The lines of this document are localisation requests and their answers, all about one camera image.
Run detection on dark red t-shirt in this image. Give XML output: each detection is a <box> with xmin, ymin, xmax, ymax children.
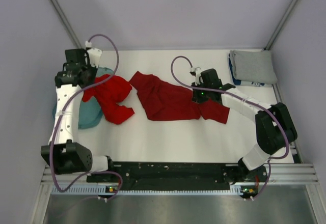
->
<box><xmin>129</xmin><ymin>72</ymin><xmax>230</xmax><ymax>124</ymax></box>

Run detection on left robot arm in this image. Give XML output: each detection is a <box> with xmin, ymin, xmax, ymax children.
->
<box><xmin>41</xmin><ymin>48</ymin><xmax>116</xmax><ymax>182</ymax></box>

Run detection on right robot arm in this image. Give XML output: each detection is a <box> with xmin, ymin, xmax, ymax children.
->
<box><xmin>190</xmin><ymin>67</ymin><xmax>297</xmax><ymax>181</ymax></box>

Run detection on folded blue white t-shirt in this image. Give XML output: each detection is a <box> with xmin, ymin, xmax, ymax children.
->
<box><xmin>228</xmin><ymin>55</ymin><xmax>272</xmax><ymax>88</ymax></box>

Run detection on bright red t-shirt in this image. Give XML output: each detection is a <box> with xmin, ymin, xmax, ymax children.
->
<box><xmin>82</xmin><ymin>74</ymin><xmax>134</xmax><ymax>125</ymax></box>

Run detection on teal plastic bin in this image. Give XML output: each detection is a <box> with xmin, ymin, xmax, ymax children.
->
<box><xmin>52</xmin><ymin>67</ymin><xmax>113</xmax><ymax>130</ymax></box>

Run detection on folded grey t-shirt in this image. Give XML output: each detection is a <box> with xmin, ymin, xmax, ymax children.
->
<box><xmin>229</xmin><ymin>50</ymin><xmax>277</xmax><ymax>85</ymax></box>

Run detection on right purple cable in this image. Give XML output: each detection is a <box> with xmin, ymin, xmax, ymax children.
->
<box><xmin>170</xmin><ymin>55</ymin><xmax>291</xmax><ymax>202</ymax></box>

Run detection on purple cable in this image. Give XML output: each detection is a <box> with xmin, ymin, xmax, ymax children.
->
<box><xmin>49</xmin><ymin>33</ymin><xmax>124</xmax><ymax>204</ymax></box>
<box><xmin>170</xmin><ymin>55</ymin><xmax>291</xmax><ymax>202</ymax></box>

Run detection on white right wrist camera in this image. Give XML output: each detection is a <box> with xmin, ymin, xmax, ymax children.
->
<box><xmin>190</xmin><ymin>67</ymin><xmax>202</xmax><ymax>85</ymax></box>

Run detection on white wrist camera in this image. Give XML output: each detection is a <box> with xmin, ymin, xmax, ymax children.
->
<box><xmin>190</xmin><ymin>67</ymin><xmax>202</xmax><ymax>85</ymax></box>
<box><xmin>85</xmin><ymin>41</ymin><xmax>102</xmax><ymax>68</ymax></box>

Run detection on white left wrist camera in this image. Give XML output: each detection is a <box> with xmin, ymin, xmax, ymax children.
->
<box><xmin>85</xmin><ymin>41</ymin><xmax>102</xmax><ymax>68</ymax></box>

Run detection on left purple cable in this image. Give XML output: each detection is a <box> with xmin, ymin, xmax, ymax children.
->
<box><xmin>49</xmin><ymin>33</ymin><xmax>124</xmax><ymax>204</ymax></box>

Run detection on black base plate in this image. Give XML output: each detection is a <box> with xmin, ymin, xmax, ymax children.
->
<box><xmin>86</xmin><ymin>160</ymin><xmax>270</xmax><ymax>191</ymax></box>

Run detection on aluminium frame rail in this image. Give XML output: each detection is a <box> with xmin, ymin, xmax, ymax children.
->
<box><xmin>56</xmin><ymin>163</ymin><xmax>318</xmax><ymax>186</ymax></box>

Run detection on grey slotted cable duct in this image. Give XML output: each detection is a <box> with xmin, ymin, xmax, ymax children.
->
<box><xmin>50</xmin><ymin>184</ymin><xmax>258</xmax><ymax>197</ymax></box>

